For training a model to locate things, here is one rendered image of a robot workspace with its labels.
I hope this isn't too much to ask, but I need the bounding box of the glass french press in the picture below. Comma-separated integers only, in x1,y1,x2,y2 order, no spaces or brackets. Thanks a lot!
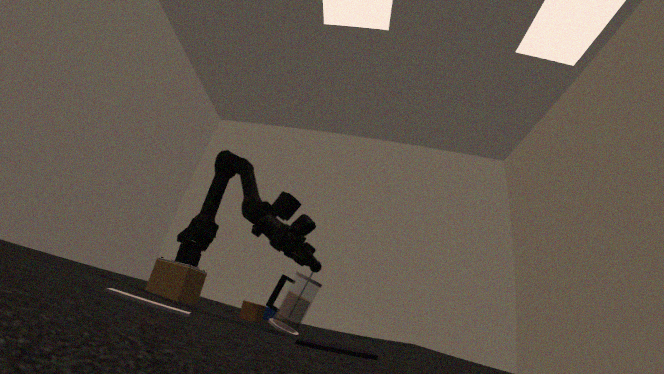
266,261,322,337

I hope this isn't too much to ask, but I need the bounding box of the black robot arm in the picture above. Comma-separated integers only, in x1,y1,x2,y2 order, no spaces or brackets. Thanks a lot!
174,150,316,268

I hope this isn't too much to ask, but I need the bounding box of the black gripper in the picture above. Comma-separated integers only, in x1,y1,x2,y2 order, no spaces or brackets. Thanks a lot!
268,223,317,266

